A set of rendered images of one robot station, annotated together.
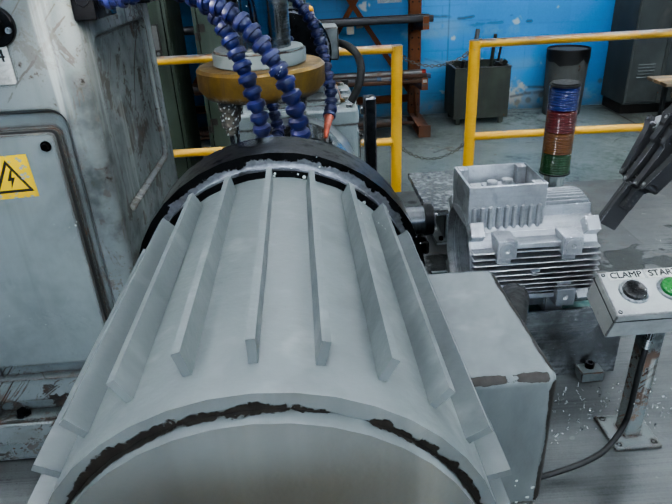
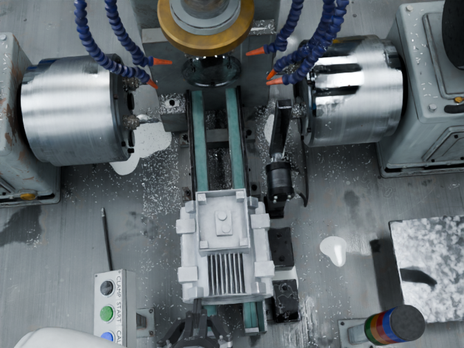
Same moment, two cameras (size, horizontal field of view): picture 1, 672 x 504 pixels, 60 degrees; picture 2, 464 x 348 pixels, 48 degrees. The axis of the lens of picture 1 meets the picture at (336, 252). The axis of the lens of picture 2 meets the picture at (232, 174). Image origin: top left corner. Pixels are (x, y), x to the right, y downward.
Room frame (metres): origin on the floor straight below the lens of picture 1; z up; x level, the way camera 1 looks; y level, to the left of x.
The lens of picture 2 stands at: (0.89, -0.53, 2.14)
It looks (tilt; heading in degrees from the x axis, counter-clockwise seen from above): 70 degrees down; 90
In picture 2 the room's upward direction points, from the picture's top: 2 degrees counter-clockwise
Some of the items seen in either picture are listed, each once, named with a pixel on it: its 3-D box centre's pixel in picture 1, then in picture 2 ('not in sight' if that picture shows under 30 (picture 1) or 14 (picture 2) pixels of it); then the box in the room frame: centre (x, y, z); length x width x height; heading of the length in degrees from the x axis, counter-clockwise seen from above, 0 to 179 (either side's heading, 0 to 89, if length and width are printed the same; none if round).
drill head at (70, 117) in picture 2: not in sight; (62, 112); (0.50, 0.04, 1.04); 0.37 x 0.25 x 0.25; 2
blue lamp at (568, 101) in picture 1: (563, 97); (402, 323); (1.18, -0.47, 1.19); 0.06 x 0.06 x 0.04
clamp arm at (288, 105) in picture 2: (371, 168); (279, 132); (1.00, -0.07, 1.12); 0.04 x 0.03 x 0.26; 92
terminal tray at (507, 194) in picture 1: (497, 195); (222, 224); (0.87, -0.26, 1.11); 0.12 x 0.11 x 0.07; 92
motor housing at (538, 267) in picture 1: (516, 246); (225, 253); (0.87, -0.30, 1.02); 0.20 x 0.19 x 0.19; 92
